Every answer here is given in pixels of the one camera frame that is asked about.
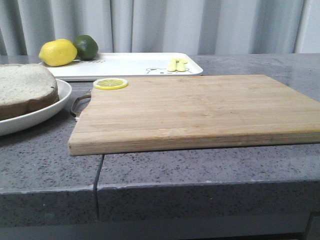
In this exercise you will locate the bread slice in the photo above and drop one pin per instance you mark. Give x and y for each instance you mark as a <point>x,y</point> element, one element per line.
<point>25,88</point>

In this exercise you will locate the white round plate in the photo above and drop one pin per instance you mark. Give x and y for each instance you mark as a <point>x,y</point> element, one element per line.
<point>16,124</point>

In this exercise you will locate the white rectangular tray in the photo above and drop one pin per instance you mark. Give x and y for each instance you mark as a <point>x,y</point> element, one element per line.
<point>122,65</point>

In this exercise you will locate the wooden cutting board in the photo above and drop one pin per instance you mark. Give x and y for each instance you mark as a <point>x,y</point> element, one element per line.
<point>194,112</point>

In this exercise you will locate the left yellow-green small piece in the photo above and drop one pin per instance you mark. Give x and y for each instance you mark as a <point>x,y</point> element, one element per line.
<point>172,66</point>

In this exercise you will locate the yellow-green small piece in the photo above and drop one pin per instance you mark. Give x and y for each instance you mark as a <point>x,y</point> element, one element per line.
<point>172,66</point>
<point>181,64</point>

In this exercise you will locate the right yellow-green small piece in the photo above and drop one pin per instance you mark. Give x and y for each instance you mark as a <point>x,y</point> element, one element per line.
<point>181,64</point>

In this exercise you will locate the lemon slice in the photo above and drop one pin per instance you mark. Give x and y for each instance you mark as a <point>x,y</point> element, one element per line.
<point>110,83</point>

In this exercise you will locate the grey curtain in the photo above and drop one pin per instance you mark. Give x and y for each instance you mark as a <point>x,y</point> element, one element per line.
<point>194,27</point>

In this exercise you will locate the green lime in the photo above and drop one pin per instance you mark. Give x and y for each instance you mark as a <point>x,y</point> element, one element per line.
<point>87,48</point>

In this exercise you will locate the yellow lemon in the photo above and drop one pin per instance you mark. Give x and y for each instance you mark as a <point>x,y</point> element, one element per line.
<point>59,52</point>

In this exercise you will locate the metal cutting board handle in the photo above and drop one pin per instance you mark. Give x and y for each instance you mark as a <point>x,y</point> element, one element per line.
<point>74,105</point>

